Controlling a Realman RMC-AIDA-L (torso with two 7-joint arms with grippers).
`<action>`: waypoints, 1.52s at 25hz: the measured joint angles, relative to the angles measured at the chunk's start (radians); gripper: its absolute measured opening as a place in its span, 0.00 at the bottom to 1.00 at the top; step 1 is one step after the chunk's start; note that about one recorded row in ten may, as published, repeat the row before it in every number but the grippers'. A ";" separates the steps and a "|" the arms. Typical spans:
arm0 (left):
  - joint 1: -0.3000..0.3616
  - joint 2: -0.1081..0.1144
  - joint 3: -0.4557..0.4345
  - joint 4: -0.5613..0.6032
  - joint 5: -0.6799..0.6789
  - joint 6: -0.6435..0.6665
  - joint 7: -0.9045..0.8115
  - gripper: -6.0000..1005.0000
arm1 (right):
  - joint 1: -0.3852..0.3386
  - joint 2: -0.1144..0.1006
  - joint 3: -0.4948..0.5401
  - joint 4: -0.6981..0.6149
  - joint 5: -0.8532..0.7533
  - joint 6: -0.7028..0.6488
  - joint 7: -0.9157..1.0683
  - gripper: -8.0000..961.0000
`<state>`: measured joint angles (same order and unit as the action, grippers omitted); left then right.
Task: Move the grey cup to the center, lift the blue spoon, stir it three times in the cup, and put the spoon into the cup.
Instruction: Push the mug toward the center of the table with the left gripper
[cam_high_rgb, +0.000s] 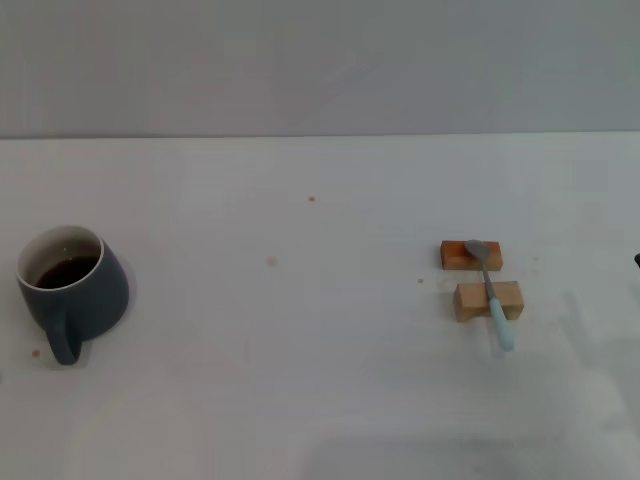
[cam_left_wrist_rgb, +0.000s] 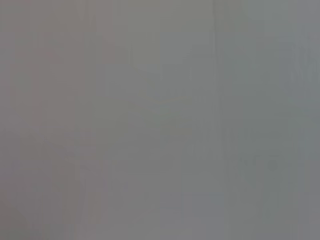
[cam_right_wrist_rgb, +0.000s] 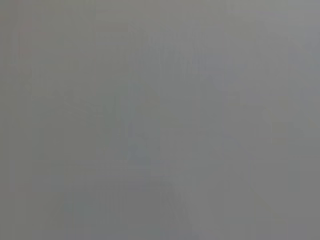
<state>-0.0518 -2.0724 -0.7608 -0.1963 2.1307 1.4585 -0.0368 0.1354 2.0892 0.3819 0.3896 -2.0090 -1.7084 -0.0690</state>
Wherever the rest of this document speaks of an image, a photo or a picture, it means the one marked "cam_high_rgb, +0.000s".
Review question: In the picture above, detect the dark brown coffee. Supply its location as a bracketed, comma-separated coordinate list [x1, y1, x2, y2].
[34, 254, 99, 291]

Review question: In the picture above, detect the light notched wooden block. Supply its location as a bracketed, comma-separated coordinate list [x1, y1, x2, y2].
[453, 280, 525, 324]

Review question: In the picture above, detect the blue handled metal spoon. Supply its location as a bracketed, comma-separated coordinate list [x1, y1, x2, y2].
[464, 238, 516, 353]

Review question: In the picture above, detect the orange-brown wooden block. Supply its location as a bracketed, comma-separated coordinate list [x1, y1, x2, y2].
[440, 239, 503, 272]

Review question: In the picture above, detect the dark grey ceramic mug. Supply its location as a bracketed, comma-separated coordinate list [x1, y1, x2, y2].
[14, 224, 131, 366]

